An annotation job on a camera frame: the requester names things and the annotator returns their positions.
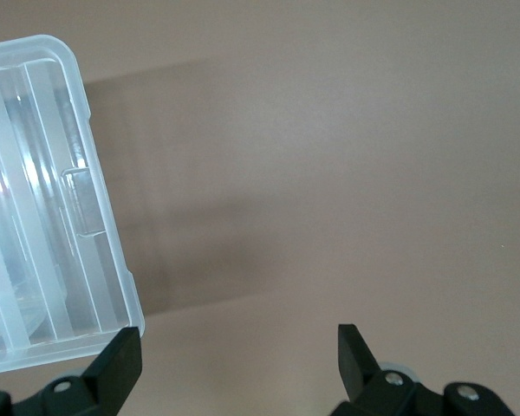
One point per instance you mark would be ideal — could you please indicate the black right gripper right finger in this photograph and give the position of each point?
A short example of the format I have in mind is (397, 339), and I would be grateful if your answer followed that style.
(359, 377)

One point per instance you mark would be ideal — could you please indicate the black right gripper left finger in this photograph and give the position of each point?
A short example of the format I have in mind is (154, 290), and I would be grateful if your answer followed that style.
(112, 372)

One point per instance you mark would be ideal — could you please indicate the clear plastic storage box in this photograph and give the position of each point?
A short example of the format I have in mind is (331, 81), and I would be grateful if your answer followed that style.
(39, 216)

